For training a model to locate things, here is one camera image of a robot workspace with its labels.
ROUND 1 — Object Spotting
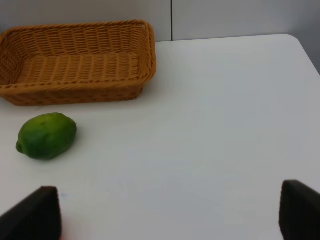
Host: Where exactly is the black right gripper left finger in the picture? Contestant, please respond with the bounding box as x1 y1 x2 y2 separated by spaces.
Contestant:
0 186 62 240

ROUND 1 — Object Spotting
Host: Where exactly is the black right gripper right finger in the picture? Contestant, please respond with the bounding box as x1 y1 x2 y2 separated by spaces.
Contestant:
278 180 320 240

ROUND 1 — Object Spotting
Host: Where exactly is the green lime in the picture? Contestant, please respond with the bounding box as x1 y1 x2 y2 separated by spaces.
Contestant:
16 112 77 160

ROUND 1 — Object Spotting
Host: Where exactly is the tan wicker basket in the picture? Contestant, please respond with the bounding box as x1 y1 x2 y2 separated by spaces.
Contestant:
0 20 157 106

